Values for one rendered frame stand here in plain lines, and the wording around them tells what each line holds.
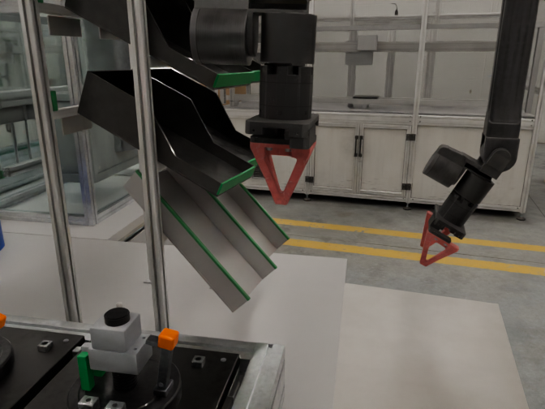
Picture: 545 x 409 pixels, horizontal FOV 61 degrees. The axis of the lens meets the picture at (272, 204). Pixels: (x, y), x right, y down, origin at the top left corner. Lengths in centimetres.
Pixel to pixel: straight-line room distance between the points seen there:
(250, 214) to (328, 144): 362
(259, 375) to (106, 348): 23
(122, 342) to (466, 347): 66
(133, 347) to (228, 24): 39
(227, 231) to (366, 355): 35
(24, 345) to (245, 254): 39
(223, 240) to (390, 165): 377
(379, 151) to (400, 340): 366
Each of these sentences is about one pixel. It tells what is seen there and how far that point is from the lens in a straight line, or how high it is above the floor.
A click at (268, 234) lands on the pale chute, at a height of 102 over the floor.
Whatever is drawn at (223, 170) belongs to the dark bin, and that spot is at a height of 121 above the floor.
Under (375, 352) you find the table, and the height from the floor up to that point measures 86.
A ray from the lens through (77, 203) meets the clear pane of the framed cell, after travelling 167.
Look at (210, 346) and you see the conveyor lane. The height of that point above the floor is 96.
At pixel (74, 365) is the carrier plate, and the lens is 76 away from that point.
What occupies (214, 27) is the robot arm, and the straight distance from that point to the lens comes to 50.
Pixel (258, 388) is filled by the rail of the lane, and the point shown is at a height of 95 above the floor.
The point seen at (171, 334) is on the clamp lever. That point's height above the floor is 107.
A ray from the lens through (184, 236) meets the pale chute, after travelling 78.
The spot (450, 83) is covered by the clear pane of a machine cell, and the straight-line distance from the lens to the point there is 447.
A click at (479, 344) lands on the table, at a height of 86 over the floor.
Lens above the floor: 139
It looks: 17 degrees down
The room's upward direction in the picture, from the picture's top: straight up
